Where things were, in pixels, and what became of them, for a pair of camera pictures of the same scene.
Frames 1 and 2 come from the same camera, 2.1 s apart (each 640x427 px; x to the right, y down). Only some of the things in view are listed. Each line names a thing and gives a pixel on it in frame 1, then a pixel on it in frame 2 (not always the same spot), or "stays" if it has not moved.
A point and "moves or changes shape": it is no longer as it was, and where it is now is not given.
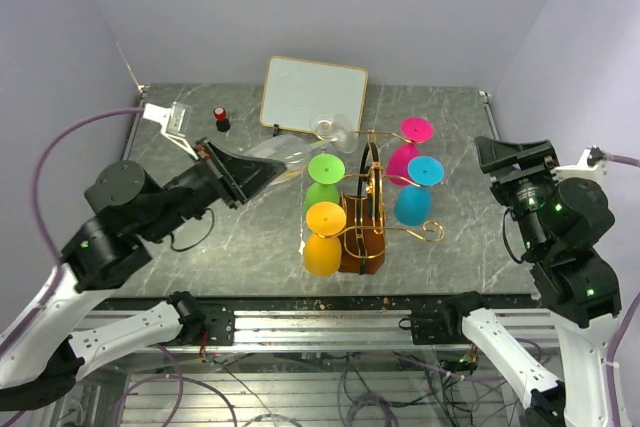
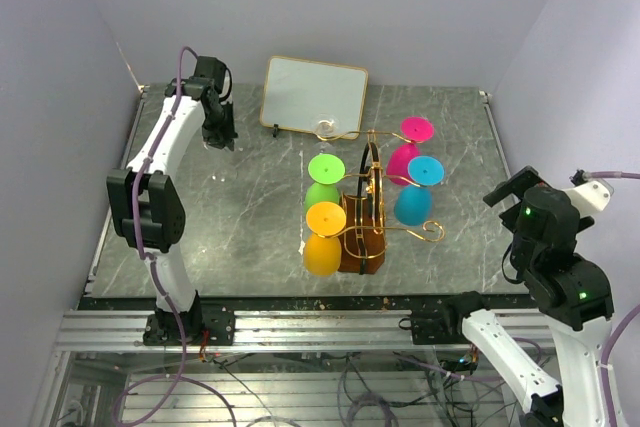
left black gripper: [236, 178] -> [226, 138]
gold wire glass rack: [362, 235] stays
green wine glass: [325, 171] stays
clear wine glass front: [293, 151] moves or changes shape
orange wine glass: [325, 221] stays
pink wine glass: [415, 129] stays
